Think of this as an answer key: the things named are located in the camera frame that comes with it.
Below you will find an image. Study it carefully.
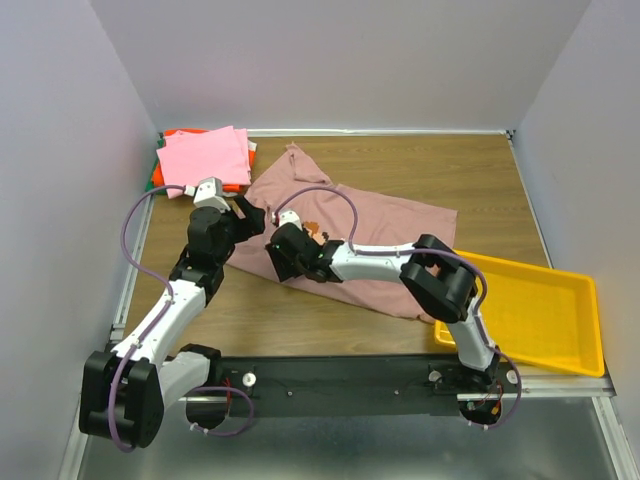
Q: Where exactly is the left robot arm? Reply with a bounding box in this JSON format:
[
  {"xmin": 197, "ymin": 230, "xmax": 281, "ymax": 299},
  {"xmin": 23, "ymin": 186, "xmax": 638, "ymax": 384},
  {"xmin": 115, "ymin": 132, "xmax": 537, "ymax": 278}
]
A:
[{"xmin": 78, "ymin": 196, "xmax": 265, "ymax": 452}]

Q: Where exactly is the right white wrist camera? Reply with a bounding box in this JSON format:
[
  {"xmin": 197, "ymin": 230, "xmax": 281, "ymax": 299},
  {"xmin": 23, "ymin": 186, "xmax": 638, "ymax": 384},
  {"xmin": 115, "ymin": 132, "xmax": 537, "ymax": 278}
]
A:
[{"xmin": 271, "ymin": 209, "xmax": 303, "ymax": 230}]

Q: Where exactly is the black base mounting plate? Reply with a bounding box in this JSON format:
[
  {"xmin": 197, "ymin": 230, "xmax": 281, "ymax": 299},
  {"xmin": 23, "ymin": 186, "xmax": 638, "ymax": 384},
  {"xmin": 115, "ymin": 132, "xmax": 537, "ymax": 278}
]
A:
[{"xmin": 184, "ymin": 353, "xmax": 521, "ymax": 431}]

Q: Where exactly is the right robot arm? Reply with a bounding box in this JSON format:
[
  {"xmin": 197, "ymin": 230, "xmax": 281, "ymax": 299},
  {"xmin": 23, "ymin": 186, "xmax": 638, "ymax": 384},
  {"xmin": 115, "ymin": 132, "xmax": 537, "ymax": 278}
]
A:
[{"xmin": 266, "ymin": 223, "xmax": 499, "ymax": 386}]

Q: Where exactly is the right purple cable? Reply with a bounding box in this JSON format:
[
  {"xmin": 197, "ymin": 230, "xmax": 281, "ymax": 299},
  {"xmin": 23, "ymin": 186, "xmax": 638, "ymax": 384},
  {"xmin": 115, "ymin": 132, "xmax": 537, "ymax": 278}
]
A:
[{"xmin": 272, "ymin": 186, "xmax": 524, "ymax": 431}]

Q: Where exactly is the folded pink t-shirt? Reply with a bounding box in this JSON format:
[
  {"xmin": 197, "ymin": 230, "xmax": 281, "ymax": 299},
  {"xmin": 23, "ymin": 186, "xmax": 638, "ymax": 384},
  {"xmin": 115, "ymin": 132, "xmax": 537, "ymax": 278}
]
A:
[{"xmin": 156, "ymin": 125, "xmax": 253, "ymax": 200}]

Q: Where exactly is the dusty pink graphic t-shirt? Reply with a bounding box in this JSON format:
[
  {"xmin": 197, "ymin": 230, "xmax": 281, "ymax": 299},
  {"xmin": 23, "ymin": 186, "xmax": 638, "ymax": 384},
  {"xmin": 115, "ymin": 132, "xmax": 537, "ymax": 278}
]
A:
[{"xmin": 245, "ymin": 144, "xmax": 457, "ymax": 323}]

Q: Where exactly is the purple cable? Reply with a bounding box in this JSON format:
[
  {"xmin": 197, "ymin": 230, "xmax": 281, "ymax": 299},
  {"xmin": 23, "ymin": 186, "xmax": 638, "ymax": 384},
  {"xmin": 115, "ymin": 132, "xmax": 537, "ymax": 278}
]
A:
[
  {"xmin": 272, "ymin": 186, "xmax": 524, "ymax": 431},
  {"xmin": 107, "ymin": 184, "xmax": 256, "ymax": 454}
]

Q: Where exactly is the folded orange t-shirt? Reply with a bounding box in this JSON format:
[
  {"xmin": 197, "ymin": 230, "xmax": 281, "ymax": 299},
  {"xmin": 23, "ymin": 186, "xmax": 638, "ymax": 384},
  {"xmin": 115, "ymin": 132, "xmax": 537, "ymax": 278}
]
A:
[{"xmin": 151, "ymin": 128, "xmax": 258, "ymax": 197}]

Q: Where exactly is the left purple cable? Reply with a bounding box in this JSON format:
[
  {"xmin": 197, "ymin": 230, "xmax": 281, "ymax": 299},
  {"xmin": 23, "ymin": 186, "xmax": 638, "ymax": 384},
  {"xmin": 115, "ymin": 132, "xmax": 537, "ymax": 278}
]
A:
[{"xmin": 107, "ymin": 184, "xmax": 256, "ymax": 454}]

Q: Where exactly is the yellow plastic tray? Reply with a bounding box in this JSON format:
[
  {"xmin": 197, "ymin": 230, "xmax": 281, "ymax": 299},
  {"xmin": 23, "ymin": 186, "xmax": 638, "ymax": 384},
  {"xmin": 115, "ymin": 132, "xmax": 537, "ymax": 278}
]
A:
[{"xmin": 458, "ymin": 250, "xmax": 605, "ymax": 377}]

